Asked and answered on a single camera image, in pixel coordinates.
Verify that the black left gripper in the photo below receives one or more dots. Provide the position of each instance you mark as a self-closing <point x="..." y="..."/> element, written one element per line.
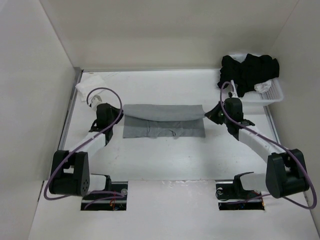
<point x="117" y="112"/>

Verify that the white crumpled tank top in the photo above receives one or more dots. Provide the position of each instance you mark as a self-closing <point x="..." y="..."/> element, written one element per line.
<point x="263" y="87"/>

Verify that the white folded tank top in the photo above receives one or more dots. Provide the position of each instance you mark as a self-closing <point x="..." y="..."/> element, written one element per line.
<point x="86" y="86"/>

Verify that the white plastic laundry basket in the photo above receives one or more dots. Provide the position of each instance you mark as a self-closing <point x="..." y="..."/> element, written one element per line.
<point x="273" y="95"/>

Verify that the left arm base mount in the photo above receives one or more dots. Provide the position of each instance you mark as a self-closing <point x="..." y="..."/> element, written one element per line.
<point x="114" y="198"/>

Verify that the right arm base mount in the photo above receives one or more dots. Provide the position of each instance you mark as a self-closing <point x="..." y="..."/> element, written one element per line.
<point x="232" y="197"/>

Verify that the black tank top pile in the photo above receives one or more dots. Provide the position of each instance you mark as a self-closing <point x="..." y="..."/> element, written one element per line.
<point x="252" y="71"/>

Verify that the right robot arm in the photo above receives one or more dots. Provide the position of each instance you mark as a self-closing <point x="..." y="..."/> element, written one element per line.
<point x="284" y="170"/>

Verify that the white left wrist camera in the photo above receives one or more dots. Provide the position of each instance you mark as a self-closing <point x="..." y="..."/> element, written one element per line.
<point x="95" y="101"/>

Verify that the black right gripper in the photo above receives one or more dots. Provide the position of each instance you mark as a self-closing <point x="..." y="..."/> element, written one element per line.
<point x="212" y="114"/>

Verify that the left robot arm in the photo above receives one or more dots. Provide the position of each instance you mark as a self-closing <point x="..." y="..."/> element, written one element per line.
<point x="70" y="171"/>

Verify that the grey tank top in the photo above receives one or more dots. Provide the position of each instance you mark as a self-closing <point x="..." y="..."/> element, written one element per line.
<point x="156" y="121"/>

